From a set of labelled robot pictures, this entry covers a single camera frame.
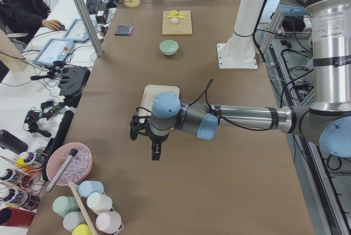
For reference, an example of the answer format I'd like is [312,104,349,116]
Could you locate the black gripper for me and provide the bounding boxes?
[148,121,170,161]

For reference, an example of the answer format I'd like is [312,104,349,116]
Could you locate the pink bowl with ice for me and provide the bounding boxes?
[46,142,93,186]

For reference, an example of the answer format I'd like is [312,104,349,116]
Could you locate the mint green bowl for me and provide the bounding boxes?
[159,39,179,56]

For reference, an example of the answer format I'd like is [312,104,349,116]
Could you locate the cream rabbit tray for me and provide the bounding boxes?
[140,84,180,111]

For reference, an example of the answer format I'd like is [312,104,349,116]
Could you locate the white cup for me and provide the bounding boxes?
[87,192,112,215]

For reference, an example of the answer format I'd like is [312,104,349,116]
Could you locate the blue cup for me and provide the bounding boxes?
[78,180,104,198]

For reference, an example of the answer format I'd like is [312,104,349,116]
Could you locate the metal muddler rod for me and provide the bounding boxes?
[46,148,78,193]

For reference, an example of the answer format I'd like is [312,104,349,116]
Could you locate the pink cup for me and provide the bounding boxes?
[95,211,122,234]

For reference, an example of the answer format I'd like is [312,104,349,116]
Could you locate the green cup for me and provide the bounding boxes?
[52,196,78,217]

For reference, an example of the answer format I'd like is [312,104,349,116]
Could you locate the grey cup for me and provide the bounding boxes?
[63,211,86,232]

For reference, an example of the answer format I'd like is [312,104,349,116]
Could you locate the yellow cup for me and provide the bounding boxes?
[72,223,92,235]

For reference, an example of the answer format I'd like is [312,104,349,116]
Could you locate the grey folded cloth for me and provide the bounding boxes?
[115,25,134,36]

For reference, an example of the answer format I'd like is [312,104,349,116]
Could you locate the wooden cutting board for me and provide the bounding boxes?
[162,10,193,36]

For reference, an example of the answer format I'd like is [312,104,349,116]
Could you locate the lemon slice stack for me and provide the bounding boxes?
[168,10,178,18]

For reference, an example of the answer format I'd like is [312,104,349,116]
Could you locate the far teach pendant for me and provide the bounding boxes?
[63,19,89,43]

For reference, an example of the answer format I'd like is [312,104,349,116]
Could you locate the teach pendant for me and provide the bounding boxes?
[63,19,89,43]
[32,38,74,66]

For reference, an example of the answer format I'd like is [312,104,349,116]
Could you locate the near teach pendant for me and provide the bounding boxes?
[32,38,74,66]

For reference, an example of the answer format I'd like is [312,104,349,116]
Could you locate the black bottle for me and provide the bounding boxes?
[1,129,28,154]

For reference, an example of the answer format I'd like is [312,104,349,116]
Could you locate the computer mouse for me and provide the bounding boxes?
[59,24,65,31]

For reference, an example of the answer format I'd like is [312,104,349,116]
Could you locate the black keyboard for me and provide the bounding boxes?
[86,0,101,15]

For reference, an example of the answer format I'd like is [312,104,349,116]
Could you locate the red cup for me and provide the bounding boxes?
[1,207,35,228]

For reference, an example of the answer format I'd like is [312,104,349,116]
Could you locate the seated person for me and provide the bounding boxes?
[1,0,62,44]

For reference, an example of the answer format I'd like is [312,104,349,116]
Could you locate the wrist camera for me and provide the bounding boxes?
[129,115,150,141]

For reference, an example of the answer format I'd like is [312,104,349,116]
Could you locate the white pedestal column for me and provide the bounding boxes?
[217,0,265,69]

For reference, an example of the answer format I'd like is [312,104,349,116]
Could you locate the aluminium frame post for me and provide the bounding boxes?
[73,0,103,56]

